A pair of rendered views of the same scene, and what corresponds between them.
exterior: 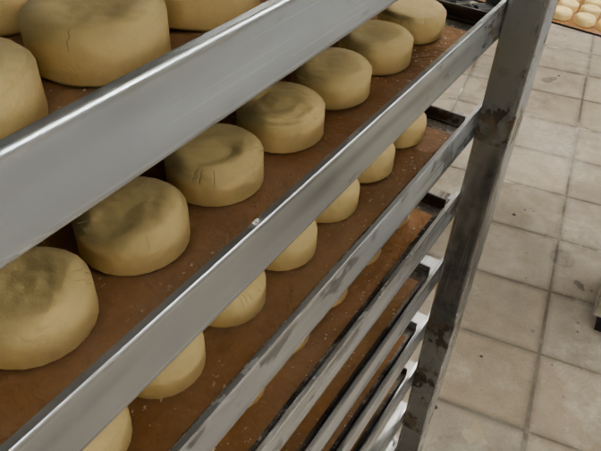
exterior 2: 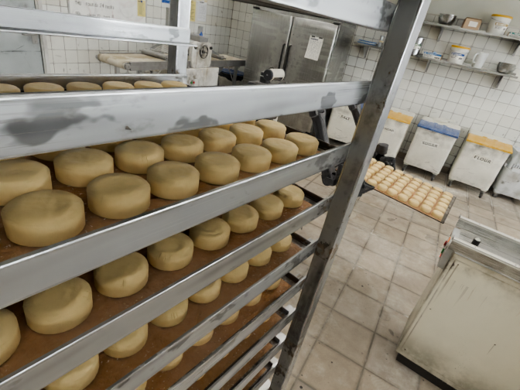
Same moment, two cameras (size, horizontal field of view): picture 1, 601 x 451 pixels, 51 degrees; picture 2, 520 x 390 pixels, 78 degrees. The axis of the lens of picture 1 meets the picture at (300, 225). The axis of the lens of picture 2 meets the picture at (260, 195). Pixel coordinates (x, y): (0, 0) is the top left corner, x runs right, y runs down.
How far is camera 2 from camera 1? 8 cm
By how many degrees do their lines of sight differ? 13
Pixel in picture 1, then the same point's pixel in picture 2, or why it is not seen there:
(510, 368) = (346, 372)
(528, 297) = (362, 333)
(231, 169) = (173, 255)
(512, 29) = (333, 208)
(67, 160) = (73, 256)
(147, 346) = (100, 335)
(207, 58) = (151, 220)
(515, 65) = (333, 224)
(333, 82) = (237, 221)
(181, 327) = (122, 328)
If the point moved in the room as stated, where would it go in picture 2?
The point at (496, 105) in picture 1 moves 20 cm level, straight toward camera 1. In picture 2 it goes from (325, 240) to (276, 318)
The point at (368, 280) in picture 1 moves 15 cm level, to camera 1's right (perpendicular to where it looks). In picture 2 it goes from (250, 313) to (337, 336)
